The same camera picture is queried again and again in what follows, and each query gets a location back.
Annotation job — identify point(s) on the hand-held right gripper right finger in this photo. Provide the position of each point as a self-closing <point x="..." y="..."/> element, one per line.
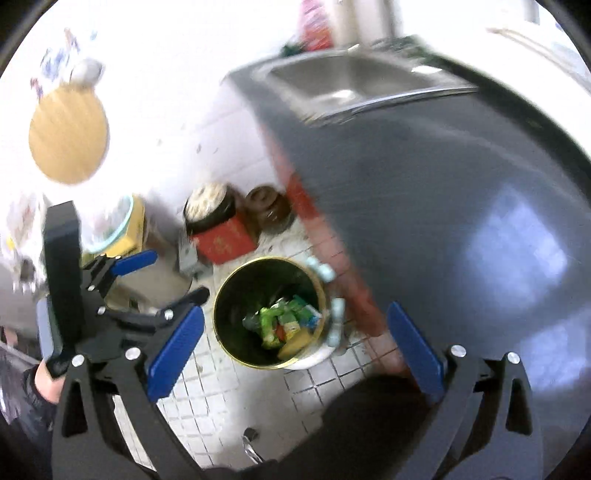
<point x="415" y="353"/>

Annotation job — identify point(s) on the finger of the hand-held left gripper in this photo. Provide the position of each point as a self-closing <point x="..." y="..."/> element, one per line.
<point x="136" y="262"/>
<point x="184" y="304"/>

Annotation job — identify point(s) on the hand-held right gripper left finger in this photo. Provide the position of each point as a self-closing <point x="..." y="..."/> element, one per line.
<point x="178" y="350"/>

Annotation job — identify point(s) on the gold rimmed trash bin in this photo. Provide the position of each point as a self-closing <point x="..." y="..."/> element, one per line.
<point x="235" y="300"/>

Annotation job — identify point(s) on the green snack bag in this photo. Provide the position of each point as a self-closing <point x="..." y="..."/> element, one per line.
<point x="272" y="325"/>

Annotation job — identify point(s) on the person's left forearm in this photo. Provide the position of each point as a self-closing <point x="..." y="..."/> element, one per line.
<point x="23" y="401"/>

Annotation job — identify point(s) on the person's left hand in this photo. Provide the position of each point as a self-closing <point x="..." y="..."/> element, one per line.
<point x="48" y="387"/>

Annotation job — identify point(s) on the yellow box with glass bowl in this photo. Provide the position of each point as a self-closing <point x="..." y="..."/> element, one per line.
<point x="122" y="226"/>

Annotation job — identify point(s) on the small grey box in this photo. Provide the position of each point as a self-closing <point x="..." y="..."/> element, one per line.
<point x="187" y="256"/>

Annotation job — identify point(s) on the red box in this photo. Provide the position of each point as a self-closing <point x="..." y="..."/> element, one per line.
<point x="224" y="242"/>

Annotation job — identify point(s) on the white plastic bottle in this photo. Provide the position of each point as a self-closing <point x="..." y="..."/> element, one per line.
<point x="334" y="323"/>

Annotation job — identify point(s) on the dark lidded jar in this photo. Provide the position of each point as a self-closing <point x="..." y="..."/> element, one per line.
<point x="207" y="203"/>

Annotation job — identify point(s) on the person's dark clothing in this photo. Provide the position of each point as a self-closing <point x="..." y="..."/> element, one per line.
<point x="351" y="429"/>

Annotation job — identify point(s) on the brown clay pot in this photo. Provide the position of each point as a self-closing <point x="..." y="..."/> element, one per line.
<point x="268" y="207"/>

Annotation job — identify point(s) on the round wooden board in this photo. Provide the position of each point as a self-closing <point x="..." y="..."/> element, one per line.
<point x="69" y="134"/>

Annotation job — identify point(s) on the red cabinet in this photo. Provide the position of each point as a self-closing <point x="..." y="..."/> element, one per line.
<point x="323" y="240"/>

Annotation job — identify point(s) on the steel sink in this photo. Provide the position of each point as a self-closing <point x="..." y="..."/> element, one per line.
<point x="351" y="78"/>

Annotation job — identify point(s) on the red packet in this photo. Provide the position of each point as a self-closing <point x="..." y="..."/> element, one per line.
<point x="316" y="23"/>

